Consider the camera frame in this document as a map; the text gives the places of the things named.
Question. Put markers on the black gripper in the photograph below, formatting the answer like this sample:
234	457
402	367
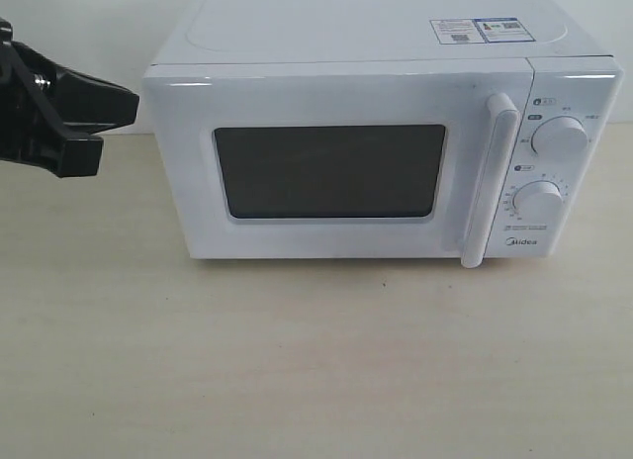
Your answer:
84	103

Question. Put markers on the white microwave door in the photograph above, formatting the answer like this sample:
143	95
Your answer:
283	161

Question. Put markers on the white microwave oven body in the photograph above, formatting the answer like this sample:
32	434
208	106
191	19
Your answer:
574	76

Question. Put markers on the lower white control knob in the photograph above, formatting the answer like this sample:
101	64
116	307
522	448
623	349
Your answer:
538	201

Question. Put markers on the white control knob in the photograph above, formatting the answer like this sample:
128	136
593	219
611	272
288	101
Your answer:
560	139
538	201

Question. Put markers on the upper white control knob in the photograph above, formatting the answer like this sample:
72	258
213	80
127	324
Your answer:
560	139

